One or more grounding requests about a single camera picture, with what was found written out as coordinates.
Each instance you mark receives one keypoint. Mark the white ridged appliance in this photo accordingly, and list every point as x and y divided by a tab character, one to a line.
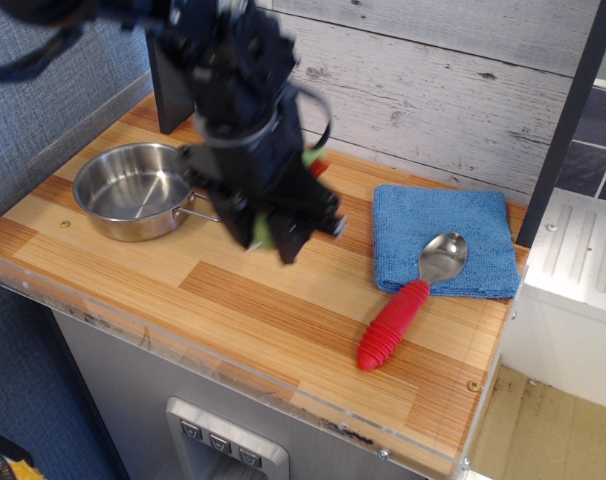
557	330

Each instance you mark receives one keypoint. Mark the small steel pot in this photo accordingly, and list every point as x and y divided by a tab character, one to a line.
137	192

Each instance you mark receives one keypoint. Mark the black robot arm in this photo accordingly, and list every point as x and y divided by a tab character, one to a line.
235	63

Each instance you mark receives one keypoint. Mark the dark grey right post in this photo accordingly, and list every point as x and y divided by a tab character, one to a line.
587	69

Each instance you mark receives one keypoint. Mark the blue cloth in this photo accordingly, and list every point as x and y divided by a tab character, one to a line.
406	219

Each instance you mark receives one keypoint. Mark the red handled metal spoon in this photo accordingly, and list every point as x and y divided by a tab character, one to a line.
442	259

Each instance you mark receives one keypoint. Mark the silver dispenser panel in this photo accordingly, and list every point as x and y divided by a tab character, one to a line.
211	447

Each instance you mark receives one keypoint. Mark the clear acrylic edge guard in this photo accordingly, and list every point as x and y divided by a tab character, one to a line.
286	336

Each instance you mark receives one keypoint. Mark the green plush peppers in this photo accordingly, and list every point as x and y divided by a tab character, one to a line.
314	161

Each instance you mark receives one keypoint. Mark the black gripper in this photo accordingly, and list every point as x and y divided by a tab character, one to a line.
259	170

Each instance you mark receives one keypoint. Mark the dark grey left post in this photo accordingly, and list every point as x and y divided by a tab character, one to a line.
173	100

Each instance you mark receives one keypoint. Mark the dark grey post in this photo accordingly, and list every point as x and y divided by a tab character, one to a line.
173	100
587	69

